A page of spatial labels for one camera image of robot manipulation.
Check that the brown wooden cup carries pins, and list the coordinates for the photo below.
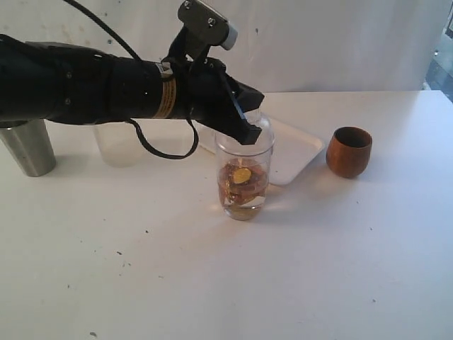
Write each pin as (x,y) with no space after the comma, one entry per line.
(349,152)

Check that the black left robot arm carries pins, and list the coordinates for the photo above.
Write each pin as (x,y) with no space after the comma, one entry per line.
(77,85)

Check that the stainless steel cup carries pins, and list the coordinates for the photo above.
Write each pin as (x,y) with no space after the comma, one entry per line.
(29,144)

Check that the translucent plastic container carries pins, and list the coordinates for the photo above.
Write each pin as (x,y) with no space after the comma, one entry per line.
(118,144)

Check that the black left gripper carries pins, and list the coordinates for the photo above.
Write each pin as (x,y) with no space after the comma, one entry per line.
(210,96)

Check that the copper coins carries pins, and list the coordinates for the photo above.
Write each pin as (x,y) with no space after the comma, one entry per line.
(238,196)

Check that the clear drinking glass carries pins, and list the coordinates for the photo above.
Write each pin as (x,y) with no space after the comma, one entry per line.
(227,148)

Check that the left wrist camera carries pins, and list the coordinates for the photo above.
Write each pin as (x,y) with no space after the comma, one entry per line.
(204,27)

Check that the gold coin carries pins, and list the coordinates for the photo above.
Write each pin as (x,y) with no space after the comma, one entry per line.
(241,175)

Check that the white rectangular tray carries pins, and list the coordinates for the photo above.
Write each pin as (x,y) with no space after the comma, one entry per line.
(293,150)

